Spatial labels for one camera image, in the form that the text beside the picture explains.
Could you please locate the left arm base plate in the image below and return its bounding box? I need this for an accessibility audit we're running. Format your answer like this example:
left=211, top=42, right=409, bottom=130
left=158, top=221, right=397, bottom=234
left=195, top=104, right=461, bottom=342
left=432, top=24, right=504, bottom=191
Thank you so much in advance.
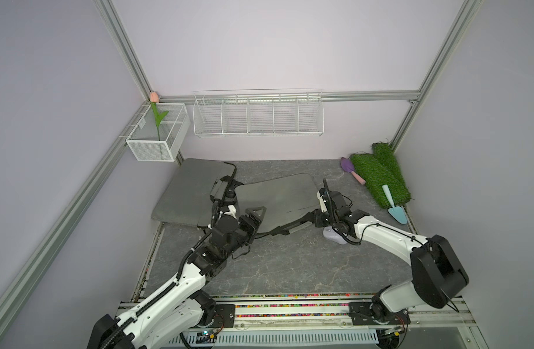
left=197, top=304, right=236, bottom=329

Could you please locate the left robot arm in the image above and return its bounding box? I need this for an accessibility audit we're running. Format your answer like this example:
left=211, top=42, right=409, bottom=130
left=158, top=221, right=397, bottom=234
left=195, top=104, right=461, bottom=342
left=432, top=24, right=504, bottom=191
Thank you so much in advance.
left=87, top=206, right=267, bottom=348

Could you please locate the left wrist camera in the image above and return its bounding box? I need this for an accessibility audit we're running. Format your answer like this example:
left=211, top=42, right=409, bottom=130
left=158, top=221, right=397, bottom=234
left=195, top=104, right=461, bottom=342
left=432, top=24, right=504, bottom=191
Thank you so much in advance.
left=220, top=204, right=238, bottom=220

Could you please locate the white computer mouse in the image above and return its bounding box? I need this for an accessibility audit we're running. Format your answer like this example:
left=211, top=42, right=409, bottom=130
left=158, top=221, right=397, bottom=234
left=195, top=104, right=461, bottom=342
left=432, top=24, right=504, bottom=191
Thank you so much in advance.
left=323, top=226, right=348, bottom=245

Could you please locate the aluminium frame rail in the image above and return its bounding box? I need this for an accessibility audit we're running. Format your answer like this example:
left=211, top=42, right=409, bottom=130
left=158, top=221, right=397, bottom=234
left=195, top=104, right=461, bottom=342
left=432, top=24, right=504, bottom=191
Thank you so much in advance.
left=160, top=89, right=421, bottom=104

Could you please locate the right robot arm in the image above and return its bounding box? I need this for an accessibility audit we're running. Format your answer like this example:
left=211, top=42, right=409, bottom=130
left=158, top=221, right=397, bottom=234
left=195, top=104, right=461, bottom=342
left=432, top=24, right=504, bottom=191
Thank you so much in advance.
left=314, top=189, right=469, bottom=322

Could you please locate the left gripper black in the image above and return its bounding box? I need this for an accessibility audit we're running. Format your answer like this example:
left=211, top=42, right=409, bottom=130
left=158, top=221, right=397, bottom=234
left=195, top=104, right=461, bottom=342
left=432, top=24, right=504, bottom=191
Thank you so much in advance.
left=223, top=206, right=265, bottom=257

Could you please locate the purple trowel pink handle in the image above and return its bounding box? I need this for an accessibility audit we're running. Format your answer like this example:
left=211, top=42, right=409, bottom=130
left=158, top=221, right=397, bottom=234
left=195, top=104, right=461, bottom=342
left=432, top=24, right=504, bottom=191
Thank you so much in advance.
left=340, top=157, right=366, bottom=186

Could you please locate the white mesh wall basket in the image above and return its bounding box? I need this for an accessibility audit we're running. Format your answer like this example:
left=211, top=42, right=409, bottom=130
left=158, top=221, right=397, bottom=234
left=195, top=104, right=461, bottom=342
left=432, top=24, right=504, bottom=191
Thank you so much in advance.
left=127, top=103, right=191, bottom=162

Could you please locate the white wire wall rack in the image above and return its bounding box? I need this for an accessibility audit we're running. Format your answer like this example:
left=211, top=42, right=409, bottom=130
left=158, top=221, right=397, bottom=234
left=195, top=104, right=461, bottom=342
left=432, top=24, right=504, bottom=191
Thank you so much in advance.
left=193, top=97, right=325, bottom=138

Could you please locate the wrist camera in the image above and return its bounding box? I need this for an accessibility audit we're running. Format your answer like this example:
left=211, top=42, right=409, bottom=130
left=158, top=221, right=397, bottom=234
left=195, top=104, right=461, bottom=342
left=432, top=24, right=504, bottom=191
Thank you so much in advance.
left=220, top=204, right=238, bottom=220
left=317, top=179, right=332, bottom=215

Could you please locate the grey laptop bag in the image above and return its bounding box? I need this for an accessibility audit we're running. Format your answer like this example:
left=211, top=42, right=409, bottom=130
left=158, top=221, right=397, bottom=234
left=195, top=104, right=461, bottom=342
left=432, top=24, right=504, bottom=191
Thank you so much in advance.
left=235, top=174, right=320, bottom=234
left=151, top=159, right=236, bottom=228

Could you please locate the artificial grass roll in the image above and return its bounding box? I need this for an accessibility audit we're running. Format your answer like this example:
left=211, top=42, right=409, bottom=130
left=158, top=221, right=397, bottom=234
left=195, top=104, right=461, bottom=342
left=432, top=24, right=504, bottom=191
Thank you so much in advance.
left=372, top=143, right=406, bottom=186
left=350, top=154, right=412, bottom=209

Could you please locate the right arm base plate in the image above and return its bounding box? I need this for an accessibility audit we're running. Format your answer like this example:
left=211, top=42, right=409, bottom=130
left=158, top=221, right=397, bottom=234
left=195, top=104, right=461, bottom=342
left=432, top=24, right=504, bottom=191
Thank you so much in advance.
left=348, top=301, right=411, bottom=326

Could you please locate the front artificial grass roll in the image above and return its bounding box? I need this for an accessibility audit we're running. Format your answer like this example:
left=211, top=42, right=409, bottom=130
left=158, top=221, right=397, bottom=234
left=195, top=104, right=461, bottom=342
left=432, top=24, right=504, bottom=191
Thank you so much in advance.
left=350, top=154, right=412, bottom=209

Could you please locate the artificial pink tulip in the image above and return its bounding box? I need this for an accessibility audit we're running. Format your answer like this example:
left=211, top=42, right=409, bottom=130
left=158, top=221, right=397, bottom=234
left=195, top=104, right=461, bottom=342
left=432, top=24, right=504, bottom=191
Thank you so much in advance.
left=149, top=92, right=169, bottom=141

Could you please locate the teal trowel white handle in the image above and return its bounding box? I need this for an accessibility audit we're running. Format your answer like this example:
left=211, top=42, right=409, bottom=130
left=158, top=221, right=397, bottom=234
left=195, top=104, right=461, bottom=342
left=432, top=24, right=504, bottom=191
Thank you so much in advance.
left=382, top=185, right=408, bottom=225

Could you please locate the rear artificial grass roll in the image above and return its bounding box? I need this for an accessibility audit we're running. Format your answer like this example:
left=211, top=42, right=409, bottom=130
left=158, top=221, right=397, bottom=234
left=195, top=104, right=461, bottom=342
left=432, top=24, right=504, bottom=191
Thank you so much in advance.
left=372, top=143, right=406, bottom=186

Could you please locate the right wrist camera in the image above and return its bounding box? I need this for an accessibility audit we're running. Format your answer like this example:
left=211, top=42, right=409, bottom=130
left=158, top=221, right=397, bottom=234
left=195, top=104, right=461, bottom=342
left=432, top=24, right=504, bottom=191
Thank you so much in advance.
left=317, top=179, right=332, bottom=215

